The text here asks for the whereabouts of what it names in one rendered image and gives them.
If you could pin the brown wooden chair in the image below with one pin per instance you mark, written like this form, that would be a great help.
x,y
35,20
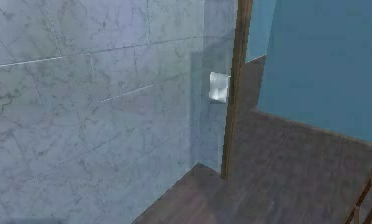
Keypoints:
x,y
366,200

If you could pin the white wall switch plate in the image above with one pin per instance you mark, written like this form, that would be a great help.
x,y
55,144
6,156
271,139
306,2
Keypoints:
x,y
218,87

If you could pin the brown wooden door frame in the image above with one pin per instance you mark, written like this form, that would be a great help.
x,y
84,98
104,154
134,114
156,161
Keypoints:
x,y
236,86

